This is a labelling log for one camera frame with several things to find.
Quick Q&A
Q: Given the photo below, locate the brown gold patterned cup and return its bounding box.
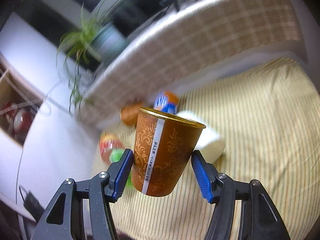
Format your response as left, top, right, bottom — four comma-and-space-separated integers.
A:
131, 107, 206, 197

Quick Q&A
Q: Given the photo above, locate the white cylindrical cup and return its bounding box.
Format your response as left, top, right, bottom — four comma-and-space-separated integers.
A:
177, 111, 225, 164

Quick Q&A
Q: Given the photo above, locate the orange patterned cup lying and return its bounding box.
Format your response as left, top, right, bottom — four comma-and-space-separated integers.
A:
120, 102, 143, 126

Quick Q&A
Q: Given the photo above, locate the green tea plastic bottle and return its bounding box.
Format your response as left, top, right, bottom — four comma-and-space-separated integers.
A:
109, 148, 134, 188

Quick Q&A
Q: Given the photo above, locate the red label plastic bottle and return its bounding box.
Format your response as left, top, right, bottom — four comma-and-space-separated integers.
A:
99, 132, 125, 165

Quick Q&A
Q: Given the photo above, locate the yellow striped cloth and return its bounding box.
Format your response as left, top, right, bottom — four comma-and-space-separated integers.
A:
111, 57, 319, 239

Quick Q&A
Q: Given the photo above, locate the blue label plastic bottle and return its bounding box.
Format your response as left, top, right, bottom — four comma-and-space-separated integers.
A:
153, 91, 179, 114

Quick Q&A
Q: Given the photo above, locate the potted spider plant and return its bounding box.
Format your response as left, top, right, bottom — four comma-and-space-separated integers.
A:
56, 6, 128, 113

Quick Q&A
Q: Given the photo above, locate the beige plaid cloth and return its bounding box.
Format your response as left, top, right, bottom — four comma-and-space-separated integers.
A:
75, 0, 302, 126

